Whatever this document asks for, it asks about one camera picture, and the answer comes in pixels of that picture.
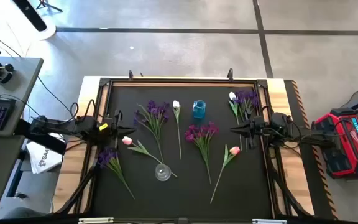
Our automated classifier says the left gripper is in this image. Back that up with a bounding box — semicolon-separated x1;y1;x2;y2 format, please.
99;109;137;151

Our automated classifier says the red black power station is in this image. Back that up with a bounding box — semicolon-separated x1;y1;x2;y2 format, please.
311;108;358;180

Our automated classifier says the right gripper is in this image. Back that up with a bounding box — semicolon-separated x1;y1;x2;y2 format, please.
230;113;272;152

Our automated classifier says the black tripod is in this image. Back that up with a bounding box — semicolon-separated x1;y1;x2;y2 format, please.
35;0;64;13

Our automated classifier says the white stand with black panel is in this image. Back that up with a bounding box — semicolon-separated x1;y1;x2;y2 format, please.
11;0;57;41

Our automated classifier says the white printed bag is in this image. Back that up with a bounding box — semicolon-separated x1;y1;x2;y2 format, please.
25;132;65;175

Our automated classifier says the purple artificial flower bunch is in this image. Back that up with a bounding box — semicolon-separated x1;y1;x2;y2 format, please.
234;89;260;122
134;100;171;164
97;147;135;200

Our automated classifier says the magenta artificial flower bunch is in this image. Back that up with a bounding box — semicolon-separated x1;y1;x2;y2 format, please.
184;121;219;185

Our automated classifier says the blue glass vase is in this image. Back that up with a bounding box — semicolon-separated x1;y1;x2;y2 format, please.
192;100;207;120

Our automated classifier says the white artificial tulip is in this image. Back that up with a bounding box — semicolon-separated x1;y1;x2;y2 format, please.
172;100;183;161
227;91;244;150

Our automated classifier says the black ramp with hazard stripes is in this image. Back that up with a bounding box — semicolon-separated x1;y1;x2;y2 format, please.
283;80;338;220

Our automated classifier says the pink artificial tulip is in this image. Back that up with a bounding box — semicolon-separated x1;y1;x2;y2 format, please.
209;145;241;205
122;136;178;178

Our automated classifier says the black table mat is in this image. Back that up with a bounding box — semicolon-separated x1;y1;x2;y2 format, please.
91;86;273;218

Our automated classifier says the blue desk leg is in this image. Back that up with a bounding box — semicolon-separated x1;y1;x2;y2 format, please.
6;158;24;198

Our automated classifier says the black diagonal support bar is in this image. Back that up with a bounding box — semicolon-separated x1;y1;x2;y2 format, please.
14;119;68;156

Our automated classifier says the white metal bracket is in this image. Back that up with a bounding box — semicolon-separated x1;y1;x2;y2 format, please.
78;217;114;224
252;218;288;224

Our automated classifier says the clear glass vase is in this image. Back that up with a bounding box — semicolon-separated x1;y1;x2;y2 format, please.
154;163;172;182

